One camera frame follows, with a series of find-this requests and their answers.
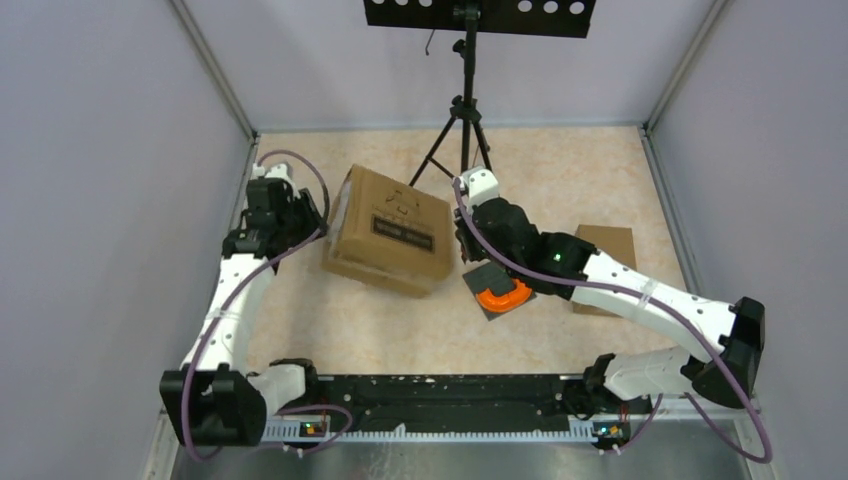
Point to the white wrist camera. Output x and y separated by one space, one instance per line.
478 185
281 170

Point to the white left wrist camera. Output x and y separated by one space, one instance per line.
281 170

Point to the grey knife holder plate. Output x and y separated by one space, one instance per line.
488 275

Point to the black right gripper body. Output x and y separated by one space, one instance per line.
514 258

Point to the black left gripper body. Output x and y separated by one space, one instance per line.
282 219

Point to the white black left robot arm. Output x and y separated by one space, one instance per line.
213 399

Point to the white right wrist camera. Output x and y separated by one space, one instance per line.
478 185

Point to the black perforated tripod tray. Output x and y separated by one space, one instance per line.
567 19

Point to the black tripod stand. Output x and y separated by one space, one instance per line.
464 106

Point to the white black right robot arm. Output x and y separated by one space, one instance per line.
718 345

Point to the large cardboard express box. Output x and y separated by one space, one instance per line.
389 235

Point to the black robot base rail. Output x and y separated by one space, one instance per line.
371 408

